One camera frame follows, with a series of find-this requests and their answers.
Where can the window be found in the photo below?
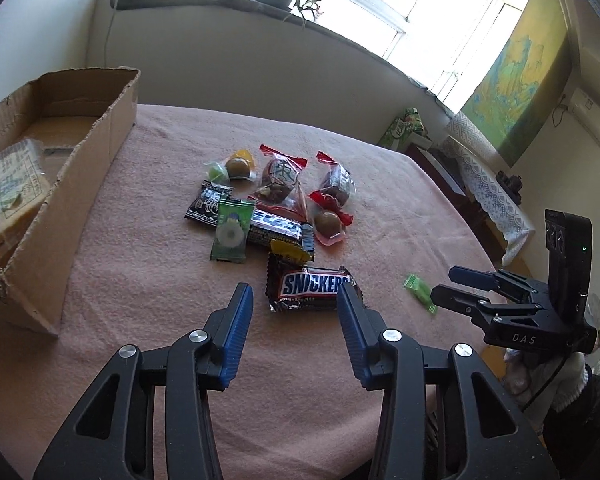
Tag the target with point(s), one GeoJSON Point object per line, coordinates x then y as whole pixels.
{"type": "Point", "coordinates": [455, 10]}

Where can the small dark object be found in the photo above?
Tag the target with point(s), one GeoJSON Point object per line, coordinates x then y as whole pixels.
{"type": "Point", "coordinates": [510, 182]}

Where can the dark wooden cabinet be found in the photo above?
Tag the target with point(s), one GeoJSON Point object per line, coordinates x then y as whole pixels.
{"type": "Point", "coordinates": [440, 170]}

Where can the green printed box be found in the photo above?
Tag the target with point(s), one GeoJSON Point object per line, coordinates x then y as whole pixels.
{"type": "Point", "coordinates": [405, 127]}

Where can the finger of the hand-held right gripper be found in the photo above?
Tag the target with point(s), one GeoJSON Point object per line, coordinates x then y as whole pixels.
{"type": "Point", "coordinates": [455, 299]}
{"type": "Point", "coordinates": [467, 276]}

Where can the yellow candy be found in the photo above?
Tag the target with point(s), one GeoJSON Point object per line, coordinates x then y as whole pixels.
{"type": "Point", "coordinates": [285, 250]}

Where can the small red clear snack packet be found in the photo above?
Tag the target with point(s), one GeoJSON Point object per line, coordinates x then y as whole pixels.
{"type": "Point", "coordinates": [337, 182]}

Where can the white lace covered cabinet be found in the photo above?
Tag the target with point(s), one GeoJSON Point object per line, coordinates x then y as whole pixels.
{"type": "Point", "coordinates": [490, 185]}

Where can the wall poster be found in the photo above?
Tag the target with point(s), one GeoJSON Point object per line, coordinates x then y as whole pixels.
{"type": "Point", "coordinates": [525, 75]}

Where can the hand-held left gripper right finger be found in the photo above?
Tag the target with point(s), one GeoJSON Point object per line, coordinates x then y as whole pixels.
{"type": "Point", "coordinates": [352, 330]}

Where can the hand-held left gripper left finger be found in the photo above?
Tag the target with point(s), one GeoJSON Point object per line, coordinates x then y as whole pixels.
{"type": "Point", "coordinates": [237, 330]}

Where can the clear biscuit packet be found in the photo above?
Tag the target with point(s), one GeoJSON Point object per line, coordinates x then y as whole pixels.
{"type": "Point", "coordinates": [10, 185]}

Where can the cardboard box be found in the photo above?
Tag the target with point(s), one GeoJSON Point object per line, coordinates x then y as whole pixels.
{"type": "Point", "coordinates": [95, 145]}

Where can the white and black clothing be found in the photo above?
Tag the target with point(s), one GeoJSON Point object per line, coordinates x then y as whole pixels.
{"type": "Point", "coordinates": [570, 385]}

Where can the large red clear snack packet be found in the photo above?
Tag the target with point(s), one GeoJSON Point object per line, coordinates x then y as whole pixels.
{"type": "Point", "coordinates": [280, 175]}

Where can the green mint candy packet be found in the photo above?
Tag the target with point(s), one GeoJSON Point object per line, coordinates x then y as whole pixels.
{"type": "Point", "coordinates": [232, 230]}

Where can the green jelly cup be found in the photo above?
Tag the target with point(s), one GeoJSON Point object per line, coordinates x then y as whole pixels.
{"type": "Point", "coordinates": [215, 172]}

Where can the black snack packet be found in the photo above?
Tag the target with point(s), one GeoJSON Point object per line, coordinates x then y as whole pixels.
{"type": "Point", "coordinates": [202, 205]}

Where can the round chocolate ball pink wrapper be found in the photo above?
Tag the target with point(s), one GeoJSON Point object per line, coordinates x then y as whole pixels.
{"type": "Point", "coordinates": [326, 222]}

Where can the small green candy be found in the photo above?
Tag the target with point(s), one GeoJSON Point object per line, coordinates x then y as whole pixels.
{"type": "Point", "coordinates": [420, 292]}

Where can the brown chocolate bar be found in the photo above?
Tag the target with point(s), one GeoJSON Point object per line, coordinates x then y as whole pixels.
{"type": "Point", "coordinates": [275, 227]}
{"type": "Point", "coordinates": [305, 285]}

